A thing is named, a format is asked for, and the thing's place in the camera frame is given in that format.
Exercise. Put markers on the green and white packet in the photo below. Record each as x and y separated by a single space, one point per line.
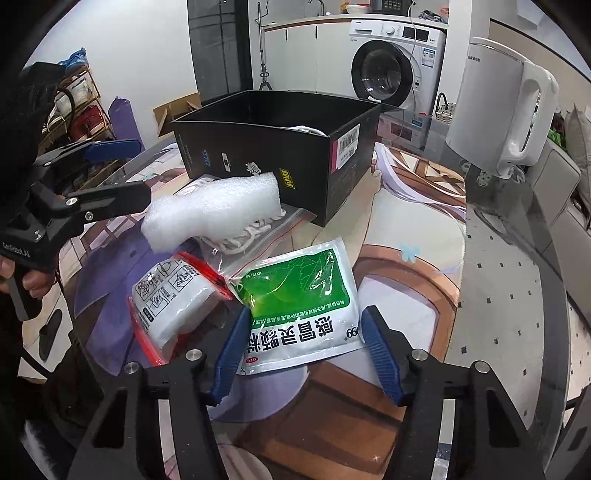
295 286

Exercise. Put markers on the white kitchen cabinet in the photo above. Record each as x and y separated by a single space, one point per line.
304 55

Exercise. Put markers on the red and white bowl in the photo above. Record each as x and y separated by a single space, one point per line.
356 9

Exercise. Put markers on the mop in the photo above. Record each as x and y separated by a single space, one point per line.
264 69

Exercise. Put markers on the printed instruction bag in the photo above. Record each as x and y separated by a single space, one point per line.
171 300

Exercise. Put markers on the brown cardboard box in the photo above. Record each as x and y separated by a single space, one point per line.
178 108

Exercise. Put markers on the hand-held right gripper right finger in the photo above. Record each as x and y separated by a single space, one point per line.
383 355

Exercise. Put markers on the wicker basket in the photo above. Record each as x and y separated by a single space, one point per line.
445 110

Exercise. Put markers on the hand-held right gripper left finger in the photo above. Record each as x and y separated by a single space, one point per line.
231 355

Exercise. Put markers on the kitchen faucet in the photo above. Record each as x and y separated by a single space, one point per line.
317 7

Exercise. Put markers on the wooden shelf rack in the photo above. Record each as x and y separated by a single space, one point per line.
87 110

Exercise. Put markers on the black cardboard box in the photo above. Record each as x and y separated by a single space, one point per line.
258 157

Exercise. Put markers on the purple cloth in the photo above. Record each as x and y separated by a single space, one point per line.
121 124

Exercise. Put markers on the white washing machine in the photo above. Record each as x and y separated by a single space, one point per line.
392 69

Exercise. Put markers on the white electric kettle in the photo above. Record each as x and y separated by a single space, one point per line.
489 101

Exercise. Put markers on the person's left hand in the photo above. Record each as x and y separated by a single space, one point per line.
39 284

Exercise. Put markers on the grey sofa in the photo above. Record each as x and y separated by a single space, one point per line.
554 170

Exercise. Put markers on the white foam block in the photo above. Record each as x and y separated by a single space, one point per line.
207 212

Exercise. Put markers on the black framed glass door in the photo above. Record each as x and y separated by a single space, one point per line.
221 50

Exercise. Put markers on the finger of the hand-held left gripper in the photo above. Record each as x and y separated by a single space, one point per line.
115 198
113 149

